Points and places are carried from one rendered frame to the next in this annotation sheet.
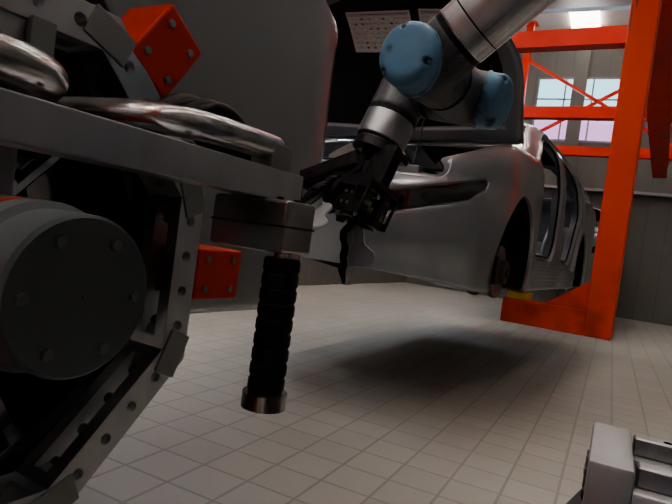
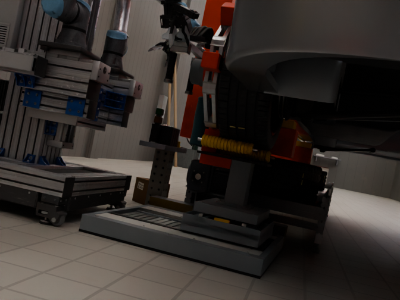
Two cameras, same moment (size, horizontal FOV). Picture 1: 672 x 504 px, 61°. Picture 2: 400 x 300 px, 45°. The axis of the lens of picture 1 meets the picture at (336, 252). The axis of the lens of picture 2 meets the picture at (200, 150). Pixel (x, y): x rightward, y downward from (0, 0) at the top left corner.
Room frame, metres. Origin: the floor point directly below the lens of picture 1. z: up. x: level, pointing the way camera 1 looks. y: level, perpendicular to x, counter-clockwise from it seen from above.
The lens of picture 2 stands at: (2.87, -0.31, 0.46)
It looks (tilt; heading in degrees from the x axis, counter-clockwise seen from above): 0 degrees down; 166
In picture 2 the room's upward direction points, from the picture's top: 11 degrees clockwise
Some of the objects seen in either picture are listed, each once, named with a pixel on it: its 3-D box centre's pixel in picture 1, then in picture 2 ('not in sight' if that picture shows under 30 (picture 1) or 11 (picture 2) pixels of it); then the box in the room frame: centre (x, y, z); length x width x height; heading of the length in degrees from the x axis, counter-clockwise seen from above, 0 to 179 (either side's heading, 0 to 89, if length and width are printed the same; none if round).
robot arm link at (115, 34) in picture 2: not in sight; (115, 41); (-0.03, -0.21, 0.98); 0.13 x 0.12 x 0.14; 171
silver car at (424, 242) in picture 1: (462, 192); not in sight; (5.22, -1.08, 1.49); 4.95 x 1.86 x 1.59; 150
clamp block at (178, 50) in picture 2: (262, 222); (180, 47); (0.56, 0.08, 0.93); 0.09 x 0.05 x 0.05; 60
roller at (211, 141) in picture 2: not in sight; (227, 144); (0.67, 0.37, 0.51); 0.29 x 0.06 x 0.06; 60
